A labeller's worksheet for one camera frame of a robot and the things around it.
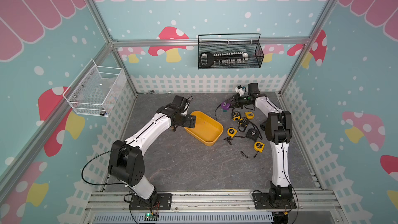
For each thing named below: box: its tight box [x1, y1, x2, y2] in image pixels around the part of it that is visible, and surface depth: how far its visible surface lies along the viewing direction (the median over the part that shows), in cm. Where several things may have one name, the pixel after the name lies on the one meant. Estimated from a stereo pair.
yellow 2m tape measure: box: [244, 111, 255, 120], surface depth 108 cm
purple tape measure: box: [220, 101, 232, 110], surface depth 103 cm
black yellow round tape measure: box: [232, 111, 241, 122], surface depth 105 cm
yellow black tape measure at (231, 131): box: [226, 127, 238, 138], surface depth 99 cm
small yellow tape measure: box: [253, 141, 266, 153], surface depth 92 cm
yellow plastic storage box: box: [183, 110, 224, 147], surface depth 102 cm
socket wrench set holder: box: [200, 51, 249, 68], surface depth 91 cm
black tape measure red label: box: [246, 128, 260, 142], surface depth 96 cm
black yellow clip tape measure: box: [237, 117, 250, 133], surface depth 104 cm
